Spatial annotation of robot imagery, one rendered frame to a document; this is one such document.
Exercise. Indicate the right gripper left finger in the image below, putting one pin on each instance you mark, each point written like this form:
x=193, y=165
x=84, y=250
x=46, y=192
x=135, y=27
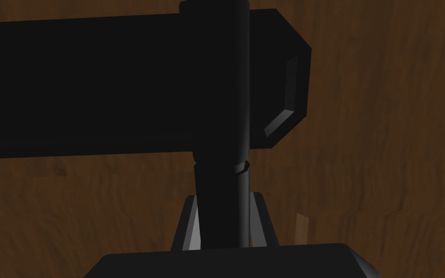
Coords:
x=189, y=231

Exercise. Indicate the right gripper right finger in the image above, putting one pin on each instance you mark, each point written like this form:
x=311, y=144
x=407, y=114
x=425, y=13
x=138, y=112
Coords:
x=260, y=227

